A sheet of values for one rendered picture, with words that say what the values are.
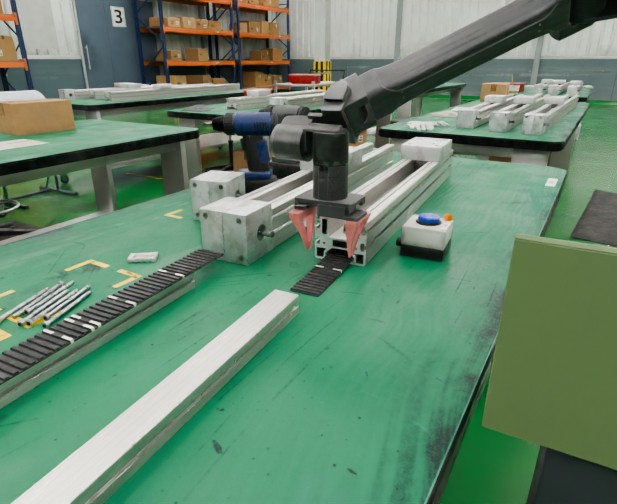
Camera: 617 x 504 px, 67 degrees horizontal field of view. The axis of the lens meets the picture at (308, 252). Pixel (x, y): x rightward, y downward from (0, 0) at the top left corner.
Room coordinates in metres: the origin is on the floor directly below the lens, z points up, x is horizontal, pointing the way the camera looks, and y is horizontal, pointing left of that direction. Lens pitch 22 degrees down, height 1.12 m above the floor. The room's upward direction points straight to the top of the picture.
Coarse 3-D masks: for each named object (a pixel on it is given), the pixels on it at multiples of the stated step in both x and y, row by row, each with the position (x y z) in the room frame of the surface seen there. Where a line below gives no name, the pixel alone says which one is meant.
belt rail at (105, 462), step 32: (256, 320) 0.53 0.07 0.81; (288, 320) 0.57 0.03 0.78; (224, 352) 0.46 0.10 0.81; (256, 352) 0.50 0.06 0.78; (160, 384) 0.40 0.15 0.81; (192, 384) 0.40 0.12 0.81; (224, 384) 0.44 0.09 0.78; (128, 416) 0.35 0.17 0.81; (160, 416) 0.35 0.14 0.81; (192, 416) 0.39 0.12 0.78; (96, 448) 0.31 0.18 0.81; (128, 448) 0.31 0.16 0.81; (64, 480) 0.28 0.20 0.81; (96, 480) 0.28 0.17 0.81
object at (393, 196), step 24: (408, 168) 1.29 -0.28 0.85; (432, 168) 1.22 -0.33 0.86; (360, 192) 0.96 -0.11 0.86; (384, 192) 1.10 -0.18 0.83; (408, 192) 1.01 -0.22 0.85; (432, 192) 1.25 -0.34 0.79; (384, 216) 0.87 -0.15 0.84; (408, 216) 1.03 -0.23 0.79; (336, 240) 0.79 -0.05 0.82; (360, 240) 0.77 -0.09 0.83; (384, 240) 0.87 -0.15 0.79; (360, 264) 0.77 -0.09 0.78
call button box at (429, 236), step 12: (408, 228) 0.82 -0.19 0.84; (420, 228) 0.81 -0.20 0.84; (432, 228) 0.80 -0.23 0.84; (444, 228) 0.80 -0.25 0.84; (396, 240) 0.86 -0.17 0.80; (408, 240) 0.82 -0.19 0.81; (420, 240) 0.81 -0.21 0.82; (432, 240) 0.80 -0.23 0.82; (444, 240) 0.79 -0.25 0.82; (408, 252) 0.81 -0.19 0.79; (420, 252) 0.80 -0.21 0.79; (432, 252) 0.79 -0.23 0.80; (444, 252) 0.80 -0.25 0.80
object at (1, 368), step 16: (192, 256) 0.73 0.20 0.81; (208, 256) 0.73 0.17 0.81; (160, 272) 0.67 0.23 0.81; (176, 272) 0.67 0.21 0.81; (192, 272) 0.68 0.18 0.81; (128, 288) 0.61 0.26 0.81; (144, 288) 0.61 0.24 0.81; (160, 288) 0.61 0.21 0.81; (96, 304) 0.57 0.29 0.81; (112, 304) 0.57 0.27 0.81; (128, 304) 0.57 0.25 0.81; (64, 320) 0.52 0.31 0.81; (80, 320) 0.52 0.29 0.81; (96, 320) 0.52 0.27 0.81; (48, 336) 0.49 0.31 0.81; (64, 336) 0.48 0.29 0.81; (80, 336) 0.49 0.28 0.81; (16, 352) 0.45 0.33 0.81; (32, 352) 0.45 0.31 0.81; (48, 352) 0.45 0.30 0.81; (0, 368) 0.42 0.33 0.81; (16, 368) 0.42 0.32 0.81; (0, 384) 0.40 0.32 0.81
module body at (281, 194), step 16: (368, 144) 1.57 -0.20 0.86; (368, 160) 1.34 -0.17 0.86; (384, 160) 1.48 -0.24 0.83; (288, 176) 1.11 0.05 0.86; (304, 176) 1.14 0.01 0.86; (352, 176) 1.23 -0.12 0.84; (368, 176) 1.35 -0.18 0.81; (256, 192) 0.96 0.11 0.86; (272, 192) 1.00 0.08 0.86; (288, 192) 0.96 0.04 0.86; (272, 208) 0.85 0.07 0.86; (288, 208) 0.93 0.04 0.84; (272, 224) 0.85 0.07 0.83; (288, 224) 0.91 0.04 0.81; (304, 224) 0.97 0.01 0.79
